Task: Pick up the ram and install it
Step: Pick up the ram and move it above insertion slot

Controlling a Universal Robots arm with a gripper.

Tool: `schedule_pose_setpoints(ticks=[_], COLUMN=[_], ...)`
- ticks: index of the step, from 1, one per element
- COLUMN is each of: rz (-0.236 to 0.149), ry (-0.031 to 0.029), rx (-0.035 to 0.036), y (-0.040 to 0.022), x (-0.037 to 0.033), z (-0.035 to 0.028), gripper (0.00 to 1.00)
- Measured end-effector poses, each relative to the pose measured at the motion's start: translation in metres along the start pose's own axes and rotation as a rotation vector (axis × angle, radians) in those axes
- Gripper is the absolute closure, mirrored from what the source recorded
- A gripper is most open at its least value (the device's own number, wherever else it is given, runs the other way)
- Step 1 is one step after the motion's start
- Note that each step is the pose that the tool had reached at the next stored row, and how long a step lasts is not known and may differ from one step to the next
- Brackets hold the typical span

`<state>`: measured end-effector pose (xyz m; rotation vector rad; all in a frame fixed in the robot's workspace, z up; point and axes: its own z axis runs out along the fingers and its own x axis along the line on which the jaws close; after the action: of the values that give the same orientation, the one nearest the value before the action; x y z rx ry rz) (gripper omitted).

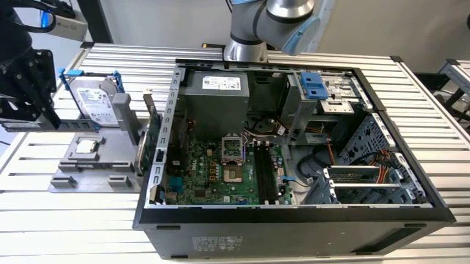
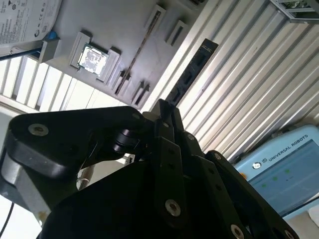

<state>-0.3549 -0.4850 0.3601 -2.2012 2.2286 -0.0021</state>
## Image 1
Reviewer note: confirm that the CPU socket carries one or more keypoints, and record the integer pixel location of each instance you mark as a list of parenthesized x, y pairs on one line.
[(232, 174)]

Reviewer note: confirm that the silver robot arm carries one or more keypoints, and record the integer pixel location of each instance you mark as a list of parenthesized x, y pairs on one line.
[(290, 11)]

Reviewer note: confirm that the green motherboard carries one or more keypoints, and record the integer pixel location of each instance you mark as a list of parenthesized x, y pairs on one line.
[(235, 192)]

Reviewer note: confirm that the green graphics card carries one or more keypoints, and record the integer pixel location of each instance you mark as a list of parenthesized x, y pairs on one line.
[(155, 132)]

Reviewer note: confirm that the grey power supply unit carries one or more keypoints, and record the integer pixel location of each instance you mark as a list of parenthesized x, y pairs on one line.
[(216, 110)]

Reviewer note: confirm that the green RAM stick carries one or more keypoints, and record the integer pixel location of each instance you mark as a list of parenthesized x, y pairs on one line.
[(75, 124)]

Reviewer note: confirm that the hard disk blue carrier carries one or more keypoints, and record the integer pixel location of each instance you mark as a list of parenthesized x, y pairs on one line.
[(95, 96)]

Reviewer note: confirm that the grey parts rack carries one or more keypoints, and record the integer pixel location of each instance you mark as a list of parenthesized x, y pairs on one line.
[(91, 173)]

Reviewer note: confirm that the aluminium side table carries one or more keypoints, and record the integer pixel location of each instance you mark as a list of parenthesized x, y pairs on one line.
[(455, 71)]

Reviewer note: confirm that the metal optical drive cage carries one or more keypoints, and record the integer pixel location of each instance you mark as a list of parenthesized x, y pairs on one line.
[(294, 115)]

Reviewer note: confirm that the blue drive bay latch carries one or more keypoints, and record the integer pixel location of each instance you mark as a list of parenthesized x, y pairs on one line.
[(311, 85)]

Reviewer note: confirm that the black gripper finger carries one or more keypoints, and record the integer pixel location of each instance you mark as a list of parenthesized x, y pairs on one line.
[(17, 110), (45, 82)]

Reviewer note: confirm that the black PC case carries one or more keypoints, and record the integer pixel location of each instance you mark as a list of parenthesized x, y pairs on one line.
[(256, 233)]

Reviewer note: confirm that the silver CPU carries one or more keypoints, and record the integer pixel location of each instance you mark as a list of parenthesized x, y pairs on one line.
[(86, 147)]

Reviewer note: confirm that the metal hard disk cage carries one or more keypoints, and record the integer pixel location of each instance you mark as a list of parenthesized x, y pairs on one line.
[(353, 185)]

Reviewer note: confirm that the light blue data connector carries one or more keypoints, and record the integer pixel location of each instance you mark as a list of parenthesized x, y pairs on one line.
[(287, 178)]

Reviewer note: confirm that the black vertical post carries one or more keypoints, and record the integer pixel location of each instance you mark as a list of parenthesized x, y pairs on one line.
[(100, 22)]

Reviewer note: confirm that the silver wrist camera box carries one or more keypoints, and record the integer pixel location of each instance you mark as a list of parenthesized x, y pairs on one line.
[(69, 27)]

